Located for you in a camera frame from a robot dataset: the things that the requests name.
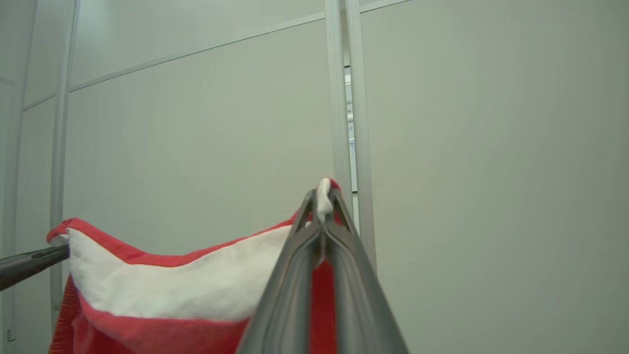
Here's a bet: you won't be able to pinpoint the grey partition frame post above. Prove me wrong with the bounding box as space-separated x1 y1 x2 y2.
345 0 378 271
324 0 353 207

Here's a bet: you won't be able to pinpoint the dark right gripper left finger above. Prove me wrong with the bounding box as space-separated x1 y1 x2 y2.
236 189 325 354

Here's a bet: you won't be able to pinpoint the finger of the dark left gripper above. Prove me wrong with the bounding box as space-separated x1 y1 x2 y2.
0 244 70 292

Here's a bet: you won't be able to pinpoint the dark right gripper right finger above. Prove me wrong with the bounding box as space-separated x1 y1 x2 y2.
323 187 409 354

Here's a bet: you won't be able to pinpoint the red garment white panel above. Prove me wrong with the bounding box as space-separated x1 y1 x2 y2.
47 178 344 354

